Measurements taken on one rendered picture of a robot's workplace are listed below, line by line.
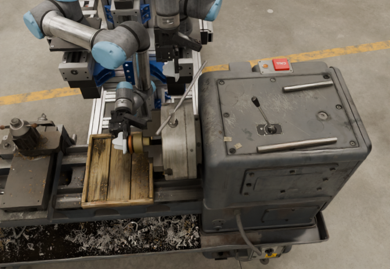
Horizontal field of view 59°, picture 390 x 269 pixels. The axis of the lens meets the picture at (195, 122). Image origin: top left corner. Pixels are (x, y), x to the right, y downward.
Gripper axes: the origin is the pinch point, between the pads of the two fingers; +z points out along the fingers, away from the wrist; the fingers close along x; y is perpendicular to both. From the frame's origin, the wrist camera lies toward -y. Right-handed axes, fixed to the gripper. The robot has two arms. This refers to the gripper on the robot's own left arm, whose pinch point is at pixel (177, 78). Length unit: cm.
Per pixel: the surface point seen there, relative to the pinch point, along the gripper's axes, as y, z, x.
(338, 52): -153, 81, -180
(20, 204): 66, 44, 17
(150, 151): 12.7, 26.9, 9.4
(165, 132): 5.9, 15.4, 12.6
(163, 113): 6.3, 12.0, 4.7
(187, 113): -2.9, 12.2, 5.8
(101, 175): 36, 47, 0
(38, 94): 120, 91, -149
